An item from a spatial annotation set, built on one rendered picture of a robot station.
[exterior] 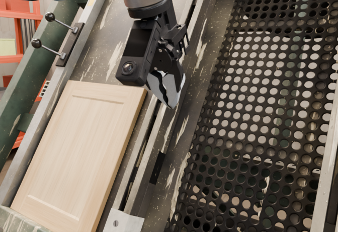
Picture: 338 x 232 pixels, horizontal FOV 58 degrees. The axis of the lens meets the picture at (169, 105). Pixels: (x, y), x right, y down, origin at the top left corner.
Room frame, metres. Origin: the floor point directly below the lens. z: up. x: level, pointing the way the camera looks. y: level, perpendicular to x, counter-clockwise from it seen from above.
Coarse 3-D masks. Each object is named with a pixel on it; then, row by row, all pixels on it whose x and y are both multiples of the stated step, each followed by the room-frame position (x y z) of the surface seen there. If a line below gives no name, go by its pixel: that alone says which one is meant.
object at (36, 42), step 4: (32, 40) 1.16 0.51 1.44; (36, 40) 1.16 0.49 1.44; (40, 40) 1.17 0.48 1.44; (32, 44) 1.16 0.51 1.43; (36, 44) 1.16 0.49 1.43; (40, 44) 1.17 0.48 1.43; (36, 48) 1.17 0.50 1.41; (44, 48) 1.18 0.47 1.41; (48, 48) 1.18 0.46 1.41; (52, 52) 1.19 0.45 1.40; (56, 52) 1.19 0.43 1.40; (60, 56) 1.19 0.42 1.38; (64, 56) 1.20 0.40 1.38
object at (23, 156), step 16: (96, 0) 1.33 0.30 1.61; (96, 16) 1.32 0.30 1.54; (80, 48) 1.25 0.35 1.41; (64, 80) 1.18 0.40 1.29; (48, 96) 1.13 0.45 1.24; (48, 112) 1.11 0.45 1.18; (32, 128) 1.08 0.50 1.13; (32, 144) 1.05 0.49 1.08; (16, 160) 1.02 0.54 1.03; (16, 176) 0.99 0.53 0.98; (0, 192) 0.97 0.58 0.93; (16, 192) 0.98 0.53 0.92
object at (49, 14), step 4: (48, 12) 1.22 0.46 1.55; (48, 16) 1.21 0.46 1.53; (52, 16) 1.22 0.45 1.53; (48, 20) 1.21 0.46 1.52; (52, 20) 1.22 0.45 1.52; (56, 20) 1.23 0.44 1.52; (64, 24) 1.24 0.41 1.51; (68, 28) 1.25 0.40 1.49; (72, 28) 1.25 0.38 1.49; (76, 28) 1.26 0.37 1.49; (72, 32) 1.25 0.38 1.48
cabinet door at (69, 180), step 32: (64, 96) 1.12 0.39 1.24; (96, 96) 1.04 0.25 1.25; (128, 96) 0.97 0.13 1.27; (64, 128) 1.03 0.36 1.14; (96, 128) 0.96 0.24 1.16; (128, 128) 0.89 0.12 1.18; (32, 160) 1.02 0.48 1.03; (64, 160) 0.95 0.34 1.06; (96, 160) 0.89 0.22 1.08; (32, 192) 0.94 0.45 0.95; (64, 192) 0.87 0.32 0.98; (96, 192) 0.82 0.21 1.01; (64, 224) 0.80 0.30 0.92; (96, 224) 0.77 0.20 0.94
